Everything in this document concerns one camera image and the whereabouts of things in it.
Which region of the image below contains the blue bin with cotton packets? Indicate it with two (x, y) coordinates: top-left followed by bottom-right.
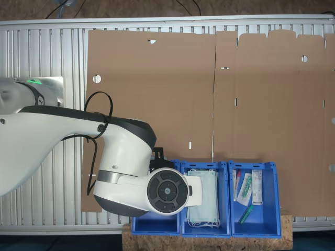
(131, 158), (181, 236)

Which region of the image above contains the brown cardboard sheet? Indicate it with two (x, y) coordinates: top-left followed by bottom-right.
(80, 29), (217, 213)
(214, 29), (335, 218)

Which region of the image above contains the stack of white face masks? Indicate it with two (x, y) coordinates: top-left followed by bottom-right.
(187, 168), (222, 228)

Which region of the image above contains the clear packet with red-capped tube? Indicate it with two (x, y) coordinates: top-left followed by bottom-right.
(232, 169), (242, 202)

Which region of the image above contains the blue bin with masks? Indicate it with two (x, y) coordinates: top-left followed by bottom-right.
(180, 160), (231, 238)

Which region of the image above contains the long white printed packet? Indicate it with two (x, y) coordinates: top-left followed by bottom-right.
(252, 169), (263, 207)

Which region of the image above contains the green capped tube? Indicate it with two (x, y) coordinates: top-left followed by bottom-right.
(238, 204), (254, 225)

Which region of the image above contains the chipboard wood block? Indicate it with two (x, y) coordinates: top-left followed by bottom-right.
(121, 214), (293, 251)

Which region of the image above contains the blue bin with tubes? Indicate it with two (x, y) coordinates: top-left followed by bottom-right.
(227, 160), (283, 238)

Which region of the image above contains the black gripper camera mount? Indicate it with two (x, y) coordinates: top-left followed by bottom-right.
(149, 147), (175, 175)

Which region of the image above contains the black camera cable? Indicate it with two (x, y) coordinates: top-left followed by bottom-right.
(84, 90), (114, 196)

